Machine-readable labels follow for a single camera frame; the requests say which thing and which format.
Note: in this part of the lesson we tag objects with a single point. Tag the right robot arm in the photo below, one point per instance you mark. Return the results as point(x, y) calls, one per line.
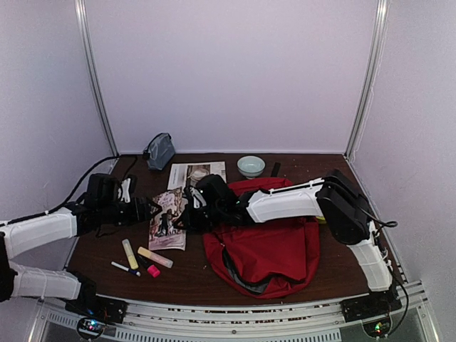
point(346, 210)

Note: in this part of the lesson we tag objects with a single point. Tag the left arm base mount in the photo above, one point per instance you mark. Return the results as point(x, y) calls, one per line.
point(102, 308)

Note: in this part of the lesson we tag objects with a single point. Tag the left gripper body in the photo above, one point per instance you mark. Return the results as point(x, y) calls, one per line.
point(142, 216)

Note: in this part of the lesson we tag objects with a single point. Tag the left aluminium frame post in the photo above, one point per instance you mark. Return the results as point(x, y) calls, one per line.
point(82, 20)

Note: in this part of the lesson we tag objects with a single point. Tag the aluminium frame post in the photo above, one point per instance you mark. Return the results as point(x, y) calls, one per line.
point(82, 20)
point(377, 42)

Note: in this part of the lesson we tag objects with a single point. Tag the right aluminium frame post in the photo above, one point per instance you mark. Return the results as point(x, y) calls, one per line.
point(377, 42)

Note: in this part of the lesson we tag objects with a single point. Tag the lime green bowl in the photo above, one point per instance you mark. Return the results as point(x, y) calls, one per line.
point(321, 220)

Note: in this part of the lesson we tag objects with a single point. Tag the white blue pen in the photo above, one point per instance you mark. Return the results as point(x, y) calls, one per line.
point(126, 269)

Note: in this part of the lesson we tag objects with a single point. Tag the pink highlighter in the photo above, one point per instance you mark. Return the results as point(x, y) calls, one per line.
point(149, 266)

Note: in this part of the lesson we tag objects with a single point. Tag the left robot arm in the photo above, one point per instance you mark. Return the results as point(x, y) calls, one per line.
point(107, 200)

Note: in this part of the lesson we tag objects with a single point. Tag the white coffee cover book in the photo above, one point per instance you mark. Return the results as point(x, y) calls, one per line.
point(183, 174)

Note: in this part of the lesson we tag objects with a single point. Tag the light blue ceramic bowl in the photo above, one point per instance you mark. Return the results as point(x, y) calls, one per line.
point(251, 166)

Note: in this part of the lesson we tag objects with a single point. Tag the purple illustrated booklet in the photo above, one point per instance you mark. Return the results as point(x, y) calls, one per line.
point(164, 231)

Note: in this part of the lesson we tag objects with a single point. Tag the front aluminium rail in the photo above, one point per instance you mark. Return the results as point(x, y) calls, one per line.
point(310, 321)

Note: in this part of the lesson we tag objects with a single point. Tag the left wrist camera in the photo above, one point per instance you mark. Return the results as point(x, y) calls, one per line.
point(126, 189)

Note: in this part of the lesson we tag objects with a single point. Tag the grey pouch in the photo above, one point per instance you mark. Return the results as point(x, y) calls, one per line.
point(159, 151)

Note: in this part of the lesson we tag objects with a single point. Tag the yellow highlighter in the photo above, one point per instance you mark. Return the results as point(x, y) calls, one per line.
point(129, 254)

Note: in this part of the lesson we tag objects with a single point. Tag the red backpack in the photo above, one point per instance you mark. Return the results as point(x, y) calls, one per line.
point(265, 261)

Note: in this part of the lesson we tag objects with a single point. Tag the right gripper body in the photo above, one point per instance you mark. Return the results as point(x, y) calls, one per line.
point(201, 221)

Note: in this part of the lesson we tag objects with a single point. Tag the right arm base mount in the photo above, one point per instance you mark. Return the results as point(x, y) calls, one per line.
point(369, 306)

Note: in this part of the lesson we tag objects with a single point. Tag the peach highlighter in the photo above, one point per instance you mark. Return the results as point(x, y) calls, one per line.
point(161, 260)

